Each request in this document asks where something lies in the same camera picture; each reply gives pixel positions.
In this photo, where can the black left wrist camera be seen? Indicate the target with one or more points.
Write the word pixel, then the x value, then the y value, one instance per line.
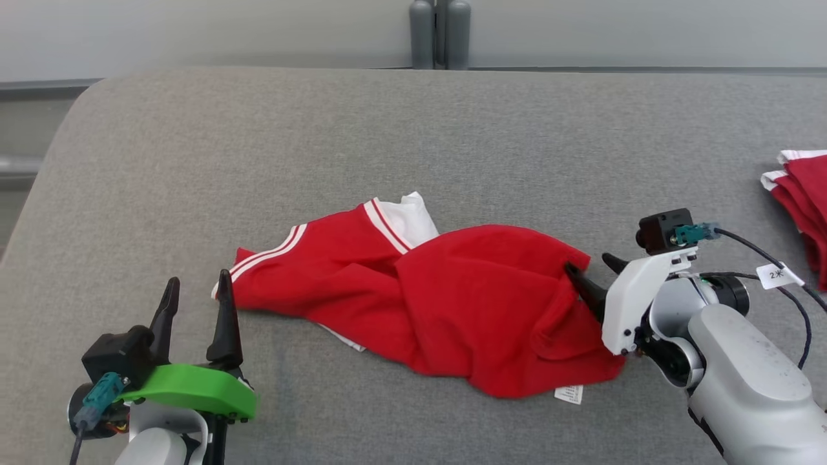
pixel 119 352

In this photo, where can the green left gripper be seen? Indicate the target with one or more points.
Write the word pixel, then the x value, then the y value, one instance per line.
pixel 194 387

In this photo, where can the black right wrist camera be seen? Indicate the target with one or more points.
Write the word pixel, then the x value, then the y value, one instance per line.
pixel 662 231

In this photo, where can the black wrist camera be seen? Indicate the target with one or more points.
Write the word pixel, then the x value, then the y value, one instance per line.
pixel 662 231
pixel 119 352

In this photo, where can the red white t-shirt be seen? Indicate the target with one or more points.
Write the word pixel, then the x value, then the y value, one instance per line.
pixel 465 297

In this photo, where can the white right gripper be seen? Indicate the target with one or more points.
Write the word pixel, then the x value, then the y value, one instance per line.
pixel 630 303

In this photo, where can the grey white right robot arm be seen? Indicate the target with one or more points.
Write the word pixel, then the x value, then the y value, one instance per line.
pixel 743 381

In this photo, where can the red shorts with white stripe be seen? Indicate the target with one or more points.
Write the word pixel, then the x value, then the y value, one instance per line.
pixel 807 194

